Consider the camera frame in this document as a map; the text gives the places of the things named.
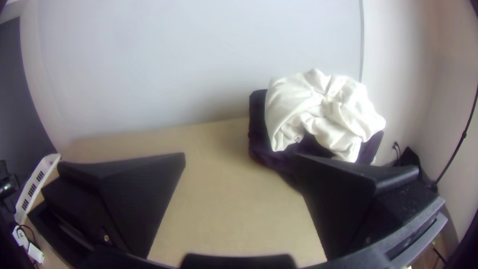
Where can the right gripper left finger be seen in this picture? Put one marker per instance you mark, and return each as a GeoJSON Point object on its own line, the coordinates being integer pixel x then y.
{"type": "Point", "coordinates": [130, 194]}

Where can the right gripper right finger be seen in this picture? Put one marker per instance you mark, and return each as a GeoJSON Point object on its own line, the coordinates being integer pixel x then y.
{"type": "Point", "coordinates": [347, 201]}

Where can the off-white t-shirt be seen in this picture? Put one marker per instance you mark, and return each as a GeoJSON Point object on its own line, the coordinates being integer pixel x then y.
{"type": "Point", "coordinates": [321, 108]}

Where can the black bag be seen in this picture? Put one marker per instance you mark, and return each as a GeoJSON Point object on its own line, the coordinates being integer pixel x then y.
{"type": "Point", "coordinates": [409, 160]}

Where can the white laundry basket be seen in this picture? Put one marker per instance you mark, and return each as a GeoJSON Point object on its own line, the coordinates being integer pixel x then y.
{"type": "Point", "coordinates": [37, 177]}

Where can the heap of clothes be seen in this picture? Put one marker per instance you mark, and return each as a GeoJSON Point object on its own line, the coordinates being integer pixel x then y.
{"type": "Point", "coordinates": [261, 149]}

